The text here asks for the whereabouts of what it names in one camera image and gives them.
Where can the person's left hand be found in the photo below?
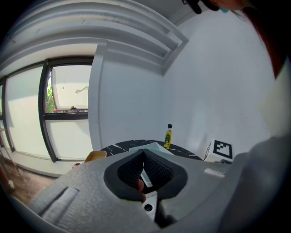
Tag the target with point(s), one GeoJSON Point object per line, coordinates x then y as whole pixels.
{"type": "Point", "coordinates": [140, 184]}

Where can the teal face mask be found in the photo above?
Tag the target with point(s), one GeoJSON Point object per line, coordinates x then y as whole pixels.
{"type": "Point", "coordinates": [224, 10]}

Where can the yellow oil bottle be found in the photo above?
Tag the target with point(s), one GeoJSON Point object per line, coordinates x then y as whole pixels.
{"type": "Point", "coordinates": [167, 138]}

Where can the yellow rectangular tray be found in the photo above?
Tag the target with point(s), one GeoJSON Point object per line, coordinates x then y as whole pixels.
{"type": "Point", "coordinates": [95, 155]}

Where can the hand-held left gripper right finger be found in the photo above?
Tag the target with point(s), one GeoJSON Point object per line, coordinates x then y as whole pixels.
{"type": "Point", "coordinates": [200, 193]}

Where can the person's face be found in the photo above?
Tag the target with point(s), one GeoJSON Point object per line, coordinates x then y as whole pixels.
{"type": "Point", "coordinates": [225, 3]}

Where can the black window frame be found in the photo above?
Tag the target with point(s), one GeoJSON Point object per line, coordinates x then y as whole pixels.
{"type": "Point", "coordinates": [43, 102]}

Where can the light blue rectangular pan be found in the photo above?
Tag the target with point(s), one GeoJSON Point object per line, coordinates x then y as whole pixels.
{"type": "Point", "coordinates": [157, 146]}

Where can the black head-worn camera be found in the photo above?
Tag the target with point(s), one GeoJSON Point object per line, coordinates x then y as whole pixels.
{"type": "Point", "coordinates": [195, 5]}

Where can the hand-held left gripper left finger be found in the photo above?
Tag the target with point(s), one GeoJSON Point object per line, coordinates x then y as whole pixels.
{"type": "Point", "coordinates": [86, 193]}

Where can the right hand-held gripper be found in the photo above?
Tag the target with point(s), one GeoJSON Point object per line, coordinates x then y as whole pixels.
{"type": "Point", "coordinates": [221, 151]}

